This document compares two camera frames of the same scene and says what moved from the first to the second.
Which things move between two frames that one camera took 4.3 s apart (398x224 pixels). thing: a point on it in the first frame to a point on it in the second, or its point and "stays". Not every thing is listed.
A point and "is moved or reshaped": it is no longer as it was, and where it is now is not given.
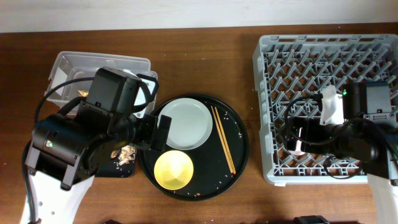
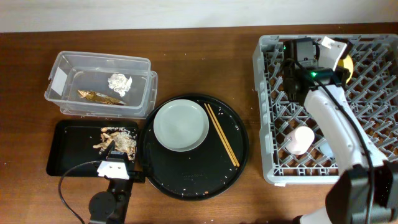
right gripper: [310, 127] to [339, 73]
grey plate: [191, 124] stays
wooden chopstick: [221, 139] is moved or reshaped
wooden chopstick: [225, 140] to [223, 135]
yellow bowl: [173, 170] to [347, 63]
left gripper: [148, 122] to [110, 148]
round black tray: [218, 164] stays
